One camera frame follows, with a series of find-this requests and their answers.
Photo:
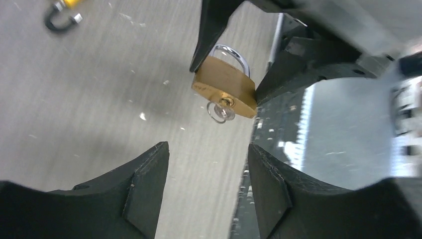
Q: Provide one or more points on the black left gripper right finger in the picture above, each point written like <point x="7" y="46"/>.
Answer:
<point x="291" y="204"/>

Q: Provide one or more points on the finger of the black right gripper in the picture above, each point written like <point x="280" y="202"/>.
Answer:
<point x="215" y="15"/>
<point x="299" y="62"/>

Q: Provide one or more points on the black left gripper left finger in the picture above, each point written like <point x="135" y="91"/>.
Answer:
<point x="123" y="203"/>

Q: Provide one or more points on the brass padlock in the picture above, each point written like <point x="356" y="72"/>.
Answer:
<point x="217" y="79"/>

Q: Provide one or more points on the small silver key with ring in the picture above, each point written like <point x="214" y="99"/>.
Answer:
<point x="222" y="109"/>

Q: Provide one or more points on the yellow small padlock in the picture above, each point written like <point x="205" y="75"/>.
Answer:
<point x="60" y="18"/>

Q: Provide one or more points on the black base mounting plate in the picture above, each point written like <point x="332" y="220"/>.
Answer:
<point x="276" y="131"/>

